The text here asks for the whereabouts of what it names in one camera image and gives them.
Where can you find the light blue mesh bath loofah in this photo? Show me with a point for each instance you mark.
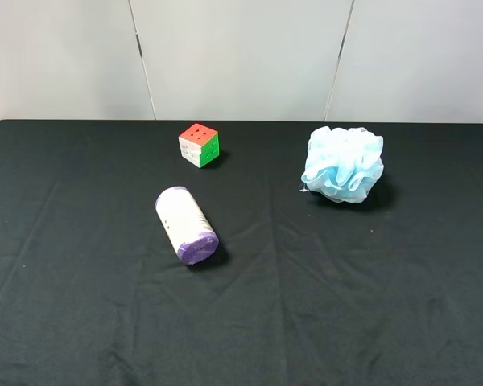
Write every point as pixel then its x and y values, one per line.
pixel 342 164

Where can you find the multicoloured puzzle cube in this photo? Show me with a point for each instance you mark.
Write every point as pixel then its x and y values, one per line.
pixel 199 145

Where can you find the purple trash bag roll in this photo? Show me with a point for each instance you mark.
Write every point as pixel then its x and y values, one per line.
pixel 187 228

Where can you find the black tablecloth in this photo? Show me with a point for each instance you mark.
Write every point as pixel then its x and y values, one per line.
pixel 300 291

